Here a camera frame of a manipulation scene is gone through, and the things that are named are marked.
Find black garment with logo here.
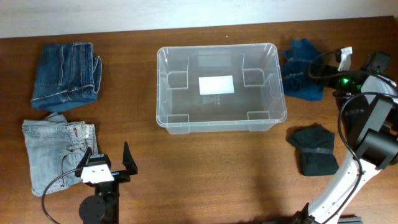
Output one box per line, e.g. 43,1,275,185
342,96,369,137

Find light blue jeans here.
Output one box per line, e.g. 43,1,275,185
22,113,98,197

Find dark blue folded jeans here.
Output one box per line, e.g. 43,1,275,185
30,42,102,113

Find dark blue garment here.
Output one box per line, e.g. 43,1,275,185
282,39,323,101

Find white label in container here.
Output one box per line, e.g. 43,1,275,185
198,75,234,95

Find left black camera cable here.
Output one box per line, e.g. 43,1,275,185
40,167,83,224

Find small black garment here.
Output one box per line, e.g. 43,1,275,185
287,124,339,177

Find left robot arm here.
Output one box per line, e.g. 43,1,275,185
75,142,138,224

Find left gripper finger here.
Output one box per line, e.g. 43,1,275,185
75,147,92,177
123,141,138,175

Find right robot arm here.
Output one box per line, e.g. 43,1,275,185
292,51,397,223

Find clear plastic storage container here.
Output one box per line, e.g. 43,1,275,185
156,43,287,134

